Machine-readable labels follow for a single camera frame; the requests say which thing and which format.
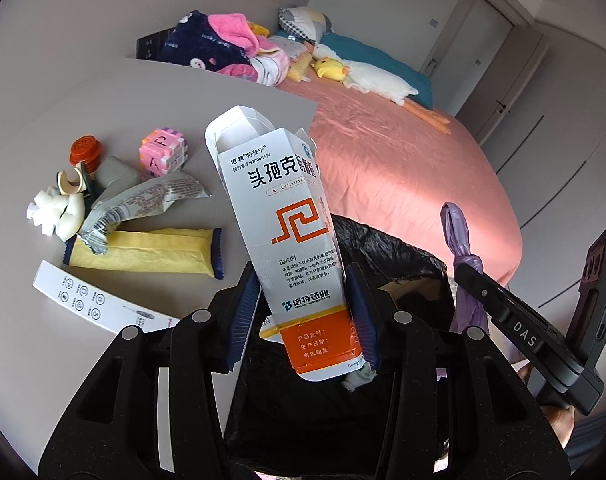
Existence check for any person's right hand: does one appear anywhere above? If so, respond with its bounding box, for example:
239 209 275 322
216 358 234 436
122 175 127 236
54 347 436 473
542 404 578 452

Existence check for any teal blanket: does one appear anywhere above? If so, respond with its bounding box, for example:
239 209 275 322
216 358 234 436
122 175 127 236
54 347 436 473
275 30 434 111

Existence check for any white goose plush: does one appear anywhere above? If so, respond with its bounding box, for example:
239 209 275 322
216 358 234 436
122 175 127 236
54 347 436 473
312 42 454 136

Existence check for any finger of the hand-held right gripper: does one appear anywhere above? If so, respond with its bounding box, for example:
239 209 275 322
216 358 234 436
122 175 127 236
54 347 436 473
454 261 516 324

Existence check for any checkered pillow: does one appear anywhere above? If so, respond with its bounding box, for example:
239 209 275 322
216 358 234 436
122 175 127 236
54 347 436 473
278 6 334 46

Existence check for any teal and cream wall holder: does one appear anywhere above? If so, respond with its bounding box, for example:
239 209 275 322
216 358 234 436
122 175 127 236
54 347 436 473
54 161 104 199

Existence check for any purple plastic bag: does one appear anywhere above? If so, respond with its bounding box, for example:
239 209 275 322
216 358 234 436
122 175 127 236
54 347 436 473
440 202 490 337

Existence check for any yellow snack packet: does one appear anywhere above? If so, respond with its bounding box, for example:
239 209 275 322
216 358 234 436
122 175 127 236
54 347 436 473
62 227 224 281

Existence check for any white and pink folded cloth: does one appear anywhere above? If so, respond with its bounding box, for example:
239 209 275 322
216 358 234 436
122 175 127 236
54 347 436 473
249 51 292 86

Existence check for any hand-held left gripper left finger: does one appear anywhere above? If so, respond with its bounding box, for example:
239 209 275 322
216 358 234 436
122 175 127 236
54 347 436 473
38 262 262 480

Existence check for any white foam chunk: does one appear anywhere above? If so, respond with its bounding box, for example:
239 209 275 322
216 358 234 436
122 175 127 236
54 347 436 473
25 199 51 236

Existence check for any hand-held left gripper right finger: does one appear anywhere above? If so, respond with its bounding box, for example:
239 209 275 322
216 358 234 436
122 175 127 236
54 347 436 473
344 261 570 480

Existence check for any white curved foam piece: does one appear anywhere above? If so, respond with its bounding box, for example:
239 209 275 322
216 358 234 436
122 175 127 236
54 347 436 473
45 192 87 241

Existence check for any silver foil wrapper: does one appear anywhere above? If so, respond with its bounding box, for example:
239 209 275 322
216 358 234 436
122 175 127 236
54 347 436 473
78 170 212 257

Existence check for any bed with pink sheet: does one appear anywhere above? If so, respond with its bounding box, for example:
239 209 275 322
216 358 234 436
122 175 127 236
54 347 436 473
277 57 524 287

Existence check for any navy printed blanket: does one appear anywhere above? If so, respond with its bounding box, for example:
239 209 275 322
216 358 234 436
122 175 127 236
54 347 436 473
162 10 260 84

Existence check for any orange ribbed plastic stopper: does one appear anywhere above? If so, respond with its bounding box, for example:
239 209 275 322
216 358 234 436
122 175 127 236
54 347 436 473
69 135 107 167

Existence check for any grey paper roll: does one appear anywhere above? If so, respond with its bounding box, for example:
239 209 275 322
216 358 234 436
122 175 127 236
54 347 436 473
97 155 142 196

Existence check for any white wardrobe door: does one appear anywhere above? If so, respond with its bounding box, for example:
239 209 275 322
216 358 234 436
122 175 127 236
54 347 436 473
455 34 552 133

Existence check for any black trash bag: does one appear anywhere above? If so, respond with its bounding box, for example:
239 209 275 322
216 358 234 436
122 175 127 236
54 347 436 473
222 214 458 466

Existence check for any pink puzzle cube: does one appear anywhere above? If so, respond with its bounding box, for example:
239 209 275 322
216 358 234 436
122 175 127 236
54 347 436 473
137 127 189 177

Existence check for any white and orange medicine box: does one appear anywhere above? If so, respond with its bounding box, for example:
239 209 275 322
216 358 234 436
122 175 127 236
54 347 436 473
204 105 380 382

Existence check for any yellow duck plush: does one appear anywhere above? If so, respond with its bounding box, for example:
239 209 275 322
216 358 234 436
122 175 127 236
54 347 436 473
314 57 352 84

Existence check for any flat white box with icons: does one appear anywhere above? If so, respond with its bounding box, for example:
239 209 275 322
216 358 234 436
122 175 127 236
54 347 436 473
32 260 180 337

